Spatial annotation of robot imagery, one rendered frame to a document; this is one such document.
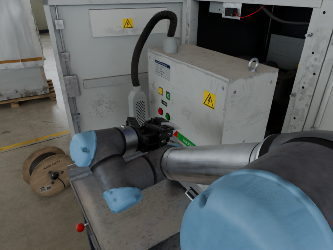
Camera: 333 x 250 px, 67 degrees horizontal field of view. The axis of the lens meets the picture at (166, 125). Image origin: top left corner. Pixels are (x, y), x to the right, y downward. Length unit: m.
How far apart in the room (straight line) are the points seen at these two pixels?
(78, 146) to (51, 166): 1.77
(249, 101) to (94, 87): 0.75
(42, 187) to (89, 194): 1.28
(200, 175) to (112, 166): 0.19
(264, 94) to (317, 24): 0.24
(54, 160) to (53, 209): 0.40
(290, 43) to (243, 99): 0.90
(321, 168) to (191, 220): 0.11
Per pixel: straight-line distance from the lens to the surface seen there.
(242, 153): 0.39
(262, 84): 0.86
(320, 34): 0.88
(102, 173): 0.55
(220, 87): 0.77
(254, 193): 0.19
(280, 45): 1.70
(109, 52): 1.25
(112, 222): 1.03
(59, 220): 2.28
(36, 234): 2.26
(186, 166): 0.48
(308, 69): 0.90
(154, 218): 1.02
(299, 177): 0.22
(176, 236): 0.91
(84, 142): 0.55
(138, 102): 1.10
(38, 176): 2.33
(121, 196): 0.53
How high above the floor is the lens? 1.62
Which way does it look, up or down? 29 degrees down
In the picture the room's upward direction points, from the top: straight up
